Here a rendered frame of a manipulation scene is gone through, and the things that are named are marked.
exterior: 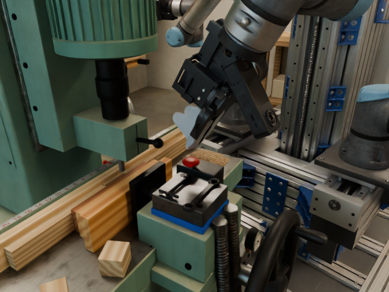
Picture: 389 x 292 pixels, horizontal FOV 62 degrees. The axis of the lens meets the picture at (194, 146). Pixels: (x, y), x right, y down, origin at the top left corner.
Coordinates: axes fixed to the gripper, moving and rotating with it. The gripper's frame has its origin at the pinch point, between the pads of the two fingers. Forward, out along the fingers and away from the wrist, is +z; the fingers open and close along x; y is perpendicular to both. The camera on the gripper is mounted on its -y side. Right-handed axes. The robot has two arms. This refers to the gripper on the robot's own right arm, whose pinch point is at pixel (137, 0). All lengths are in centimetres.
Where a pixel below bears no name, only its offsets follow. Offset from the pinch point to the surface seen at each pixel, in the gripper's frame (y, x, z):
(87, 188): 16, -96, -57
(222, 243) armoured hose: 18, -96, -86
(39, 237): 16, -109, -59
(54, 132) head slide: 7, -93, -48
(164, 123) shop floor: 140, 114, 79
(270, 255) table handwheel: 17, -95, -93
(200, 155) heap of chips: 23, -69, -67
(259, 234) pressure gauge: 48, -65, -83
